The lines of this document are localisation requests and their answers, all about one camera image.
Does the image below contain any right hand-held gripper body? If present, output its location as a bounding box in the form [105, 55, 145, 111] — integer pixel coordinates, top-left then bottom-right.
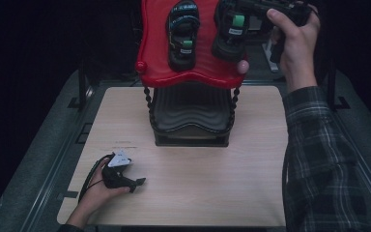
[249, 0, 314, 65]

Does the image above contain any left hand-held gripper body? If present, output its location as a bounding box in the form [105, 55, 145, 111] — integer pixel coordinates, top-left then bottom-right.
[100, 149, 138, 194]

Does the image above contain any black sandal with blue straps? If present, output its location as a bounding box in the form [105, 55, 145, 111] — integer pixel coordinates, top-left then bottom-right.
[165, 0, 202, 73]
[211, 0, 251, 64]

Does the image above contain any red and black shoe rack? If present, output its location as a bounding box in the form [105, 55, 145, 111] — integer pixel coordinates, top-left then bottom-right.
[134, 0, 251, 149]

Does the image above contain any person's left hand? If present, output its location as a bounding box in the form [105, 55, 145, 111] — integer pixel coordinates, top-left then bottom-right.
[65, 158, 132, 228]

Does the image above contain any person's right hand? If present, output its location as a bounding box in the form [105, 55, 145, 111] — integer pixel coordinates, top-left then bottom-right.
[266, 1, 322, 94]

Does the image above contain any black metal stand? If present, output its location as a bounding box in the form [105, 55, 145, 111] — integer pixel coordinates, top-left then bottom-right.
[326, 62, 352, 111]
[67, 59, 90, 111]

